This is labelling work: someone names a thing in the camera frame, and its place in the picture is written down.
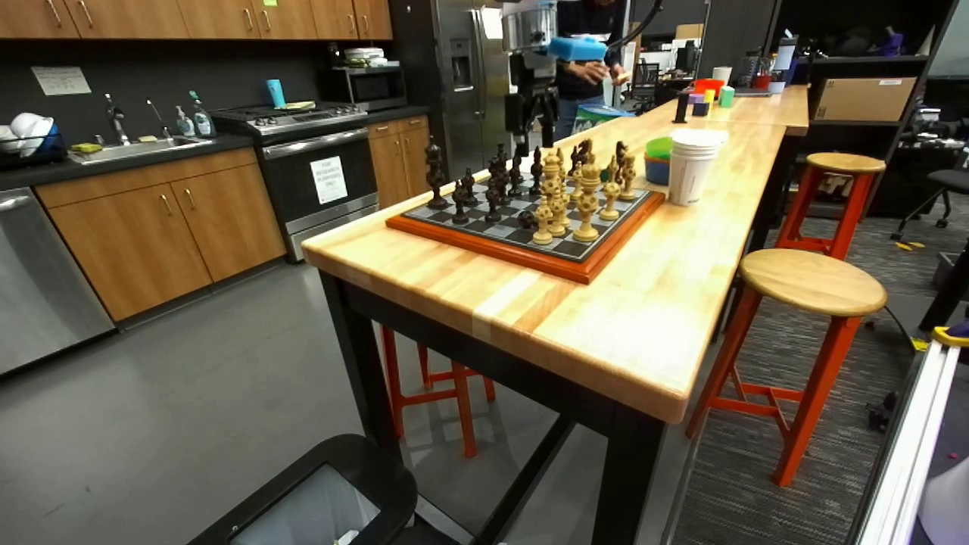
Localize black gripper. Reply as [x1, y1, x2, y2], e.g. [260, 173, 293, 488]
[505, 89, 561, 171]

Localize yellow wooden chess pawn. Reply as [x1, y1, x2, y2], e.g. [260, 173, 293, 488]
[561, 158, 588, 206]

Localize yellow wooden chess piece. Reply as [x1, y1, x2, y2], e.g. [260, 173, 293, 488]
[597, 165, 626, 225]
[542, 148, 568, 193]
[531, 191, 561, 248]
[548, 173, 574, 236]
[613, 148, 644, 204]
[568, 186, 604, 248]

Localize orange framed chess board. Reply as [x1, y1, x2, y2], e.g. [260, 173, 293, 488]
[384, 178, 670, 286]

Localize stainless steel refrigerator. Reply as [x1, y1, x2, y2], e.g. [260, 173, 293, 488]
[390, 0, 516, 183]

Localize white refrigerator notice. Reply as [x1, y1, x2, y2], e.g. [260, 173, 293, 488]
[476, 2, 505, 41]

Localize narrow wooden base cabinet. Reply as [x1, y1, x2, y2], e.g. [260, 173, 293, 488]
[362, 112, 437, 210]

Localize white paper cup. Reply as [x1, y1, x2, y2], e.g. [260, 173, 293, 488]
[665, 124, 734, 210]

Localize black microwave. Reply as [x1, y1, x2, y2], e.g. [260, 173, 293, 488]
[318, 60, 409, 112]

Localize white bowls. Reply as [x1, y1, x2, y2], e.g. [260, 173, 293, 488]
[342, 41, 390, 71]

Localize white oven notice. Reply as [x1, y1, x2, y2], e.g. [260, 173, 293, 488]
[306, 150, 350, 210]

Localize stainless steel oven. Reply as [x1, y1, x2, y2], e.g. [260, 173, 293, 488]
[212, 98, 382, 263]

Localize white plastic bottle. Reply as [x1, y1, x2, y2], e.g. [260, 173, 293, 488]
[771, 37, 798, 78]

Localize wooden stool orange legs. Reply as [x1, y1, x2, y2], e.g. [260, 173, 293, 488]
[686, 246, 889, 489]
[375, 321, 500, 464]
[771, 148, 889, 263]

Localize brown wooden panel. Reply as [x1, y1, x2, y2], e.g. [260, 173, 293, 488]
[811, 77, 921, 128]

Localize black trash bin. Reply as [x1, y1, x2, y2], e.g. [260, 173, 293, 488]
[181, 431, 422, 545]

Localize wide wooden base cabinet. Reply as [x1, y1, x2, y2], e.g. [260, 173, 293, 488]
[33, 146, 289, 324]

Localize steel kitchen sink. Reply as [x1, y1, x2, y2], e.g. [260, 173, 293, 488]
[62, 134, 217, 165]

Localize metal sink faucet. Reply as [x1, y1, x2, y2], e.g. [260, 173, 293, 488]
[101, 89, 132, 148]

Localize black office chair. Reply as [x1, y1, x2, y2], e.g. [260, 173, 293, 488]
[889, 163, 969, 246]

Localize yellow clamp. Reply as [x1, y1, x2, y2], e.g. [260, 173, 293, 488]
[930, 321, 969, 352]

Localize dish rack with white dishes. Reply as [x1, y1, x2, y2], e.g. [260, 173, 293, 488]
[0, 106, 67, 163]

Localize stainless steel dishwasher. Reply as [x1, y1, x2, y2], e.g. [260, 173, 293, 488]
[0, 183, 118, 377]

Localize black table frame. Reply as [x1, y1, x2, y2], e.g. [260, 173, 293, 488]
[315, 263, 699, 545]

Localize wooden wall cabinets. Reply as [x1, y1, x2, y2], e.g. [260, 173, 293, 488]
[0, 0, 395, 41]

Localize white wall sign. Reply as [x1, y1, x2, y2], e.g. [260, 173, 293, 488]
[28, 60, 93, 99]

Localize white metal frame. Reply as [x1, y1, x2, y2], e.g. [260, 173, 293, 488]
[852, 336, 969, 545]

